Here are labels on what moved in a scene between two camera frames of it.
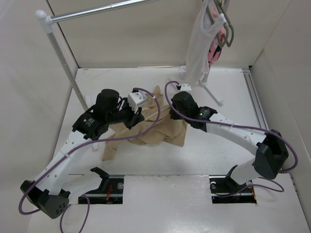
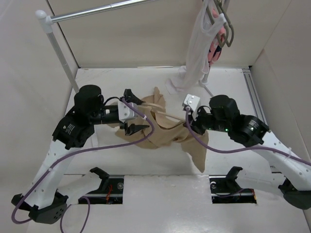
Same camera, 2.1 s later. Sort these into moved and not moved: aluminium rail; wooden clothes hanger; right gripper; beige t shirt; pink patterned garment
Moved: beige t shirt; right gripper; wooden clothes hanger
Not moved: pink patterned garment; aluminium rail
